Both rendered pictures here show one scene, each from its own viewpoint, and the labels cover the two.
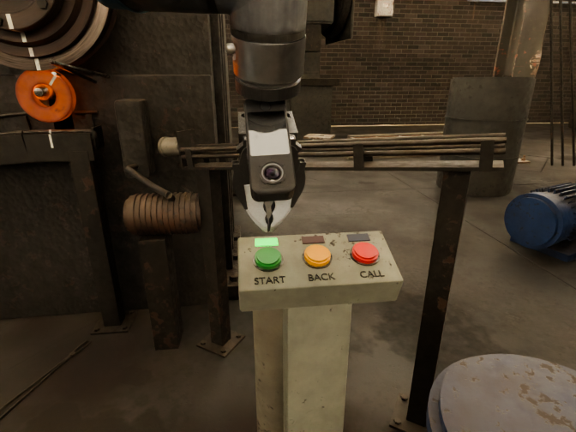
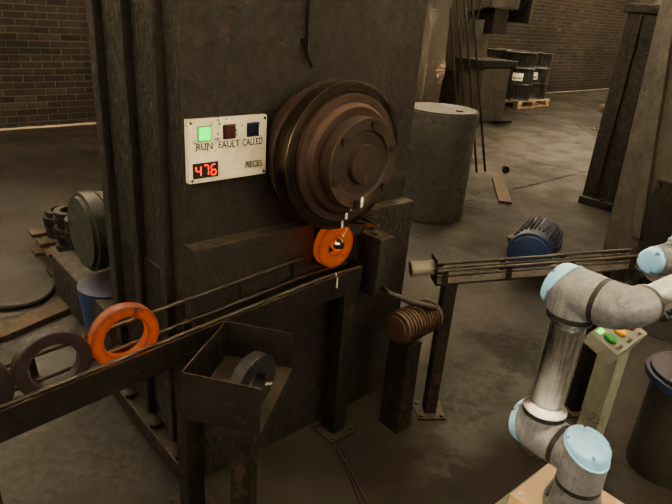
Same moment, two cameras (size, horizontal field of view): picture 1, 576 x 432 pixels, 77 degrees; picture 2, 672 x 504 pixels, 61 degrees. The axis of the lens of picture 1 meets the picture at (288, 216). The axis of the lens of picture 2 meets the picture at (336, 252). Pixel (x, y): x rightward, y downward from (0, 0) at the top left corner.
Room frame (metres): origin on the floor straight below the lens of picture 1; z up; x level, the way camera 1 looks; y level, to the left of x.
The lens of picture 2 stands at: (-0.31, 1.76, 1.54)
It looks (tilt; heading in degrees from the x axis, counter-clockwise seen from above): 23 degrees down; 324
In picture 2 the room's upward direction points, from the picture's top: 4 degrees clockwise
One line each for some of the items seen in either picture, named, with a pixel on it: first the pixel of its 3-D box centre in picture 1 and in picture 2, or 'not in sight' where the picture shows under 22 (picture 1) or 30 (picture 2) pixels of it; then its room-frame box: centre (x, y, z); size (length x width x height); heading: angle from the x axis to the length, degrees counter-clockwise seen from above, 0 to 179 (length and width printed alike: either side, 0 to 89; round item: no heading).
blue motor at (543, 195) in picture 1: (561, 216); (536, 244); (1.83, -1.46, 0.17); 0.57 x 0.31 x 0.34; 117
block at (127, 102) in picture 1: (136, 138); (375, 263); (1.19, 0.49, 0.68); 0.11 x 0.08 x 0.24; 7
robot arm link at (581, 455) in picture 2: not in sight; (581, 457); (0.24, 0.53, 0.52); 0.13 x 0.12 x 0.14; 1
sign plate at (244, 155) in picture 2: not in sight; (227, 148); (1.21, 1.07, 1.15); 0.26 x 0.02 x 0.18; 97
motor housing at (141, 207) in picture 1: (172, 272); (408, 365); (1.05, 0.38, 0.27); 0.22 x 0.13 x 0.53; 97
